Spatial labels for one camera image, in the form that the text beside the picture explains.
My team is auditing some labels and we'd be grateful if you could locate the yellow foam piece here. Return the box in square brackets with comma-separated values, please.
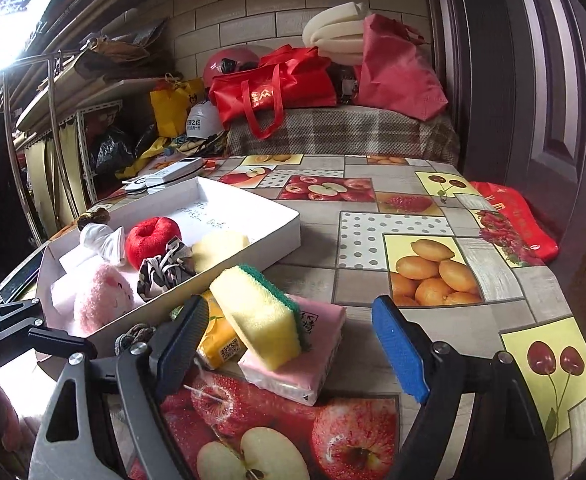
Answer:
[191, 231, 252, 274]

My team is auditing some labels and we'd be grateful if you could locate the chrome tube frame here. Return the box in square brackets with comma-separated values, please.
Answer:
[0, 50, 91, 248]

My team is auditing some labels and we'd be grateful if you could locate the red nonwoven bag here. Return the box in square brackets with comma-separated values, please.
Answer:
[355, 13, 448, 122]

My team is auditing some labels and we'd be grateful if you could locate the pink tissue pack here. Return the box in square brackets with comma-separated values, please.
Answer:
[236, 294, 348, 407]

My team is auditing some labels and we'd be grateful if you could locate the pink helmet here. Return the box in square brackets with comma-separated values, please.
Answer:
[202, 45, 274, 92]

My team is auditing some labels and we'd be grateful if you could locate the dark purple metal door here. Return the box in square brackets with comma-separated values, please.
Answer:
[420, 0, 586, 341]

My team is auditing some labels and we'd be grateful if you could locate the white helmet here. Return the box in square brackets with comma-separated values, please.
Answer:
[185, 100, 225, 141]

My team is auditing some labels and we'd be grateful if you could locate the glossy red tote bag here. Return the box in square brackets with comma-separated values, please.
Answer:
[208, 45, 338, 141]

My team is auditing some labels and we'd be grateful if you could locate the fruit print tablecloth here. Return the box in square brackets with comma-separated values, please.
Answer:
[48, 154, 586, 480]

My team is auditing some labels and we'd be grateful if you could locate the plaid sofa cover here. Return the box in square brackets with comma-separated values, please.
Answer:
[225, 105, 461, 166]

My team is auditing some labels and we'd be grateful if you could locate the white cardboard box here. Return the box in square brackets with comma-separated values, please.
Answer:
[36, 176, 302, 352]

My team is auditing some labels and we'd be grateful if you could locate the yellow snack packet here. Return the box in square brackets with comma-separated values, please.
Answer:
[194, 291, 247, 372]

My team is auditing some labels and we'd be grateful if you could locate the red plush apple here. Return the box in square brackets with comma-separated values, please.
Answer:
[126, 216, 183, 271]

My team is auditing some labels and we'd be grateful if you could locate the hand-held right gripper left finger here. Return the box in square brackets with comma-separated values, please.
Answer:
[27, 294, 210, 480]

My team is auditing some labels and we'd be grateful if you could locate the black plastic bag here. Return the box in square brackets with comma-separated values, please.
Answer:
[96, 125, 136, 176]

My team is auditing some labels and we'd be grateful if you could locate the yellow cloth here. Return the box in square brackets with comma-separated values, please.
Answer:
[116, 135, 184, 178]

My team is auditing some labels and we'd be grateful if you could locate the flat red bag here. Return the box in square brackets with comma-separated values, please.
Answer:
[470, 181, 558, 267]

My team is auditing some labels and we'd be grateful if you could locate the black white patterned scrunchie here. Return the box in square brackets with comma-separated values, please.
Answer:
[137, 240, 196, 303]

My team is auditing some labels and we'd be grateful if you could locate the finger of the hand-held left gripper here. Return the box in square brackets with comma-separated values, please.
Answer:
[0, 299, 98, 361]

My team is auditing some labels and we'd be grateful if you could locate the white cloth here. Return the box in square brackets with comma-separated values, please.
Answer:
[80, 223, 127, 267]

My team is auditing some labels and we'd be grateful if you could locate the brown fuzzy scrunchie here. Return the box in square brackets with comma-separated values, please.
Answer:
[114, 323, 157, 358]
[77, 208, 111, 231]

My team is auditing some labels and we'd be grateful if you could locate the white foam roll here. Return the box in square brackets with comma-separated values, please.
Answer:
[301, 4, 369, 66]

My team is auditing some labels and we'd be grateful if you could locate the dark flat device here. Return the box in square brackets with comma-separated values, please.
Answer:
[0, 249, 45, 303]

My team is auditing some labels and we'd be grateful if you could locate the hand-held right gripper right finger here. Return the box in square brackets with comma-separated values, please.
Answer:
[372, 295, 554, 480]

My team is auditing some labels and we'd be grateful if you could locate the pink plush toy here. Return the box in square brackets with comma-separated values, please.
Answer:
[73, 262, 146, 337]

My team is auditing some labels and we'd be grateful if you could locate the yellow green scrub sponge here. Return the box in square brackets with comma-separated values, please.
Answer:
[209, 264, 315, 372]

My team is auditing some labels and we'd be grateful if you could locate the metal storage rack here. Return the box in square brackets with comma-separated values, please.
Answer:
[13, 75, 124, 221]

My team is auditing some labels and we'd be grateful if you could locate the large white remote control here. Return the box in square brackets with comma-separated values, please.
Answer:
[143, 157, 205, 186]

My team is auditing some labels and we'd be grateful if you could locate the yellow bag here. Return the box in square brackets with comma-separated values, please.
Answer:
[149, 77, 206, 138]

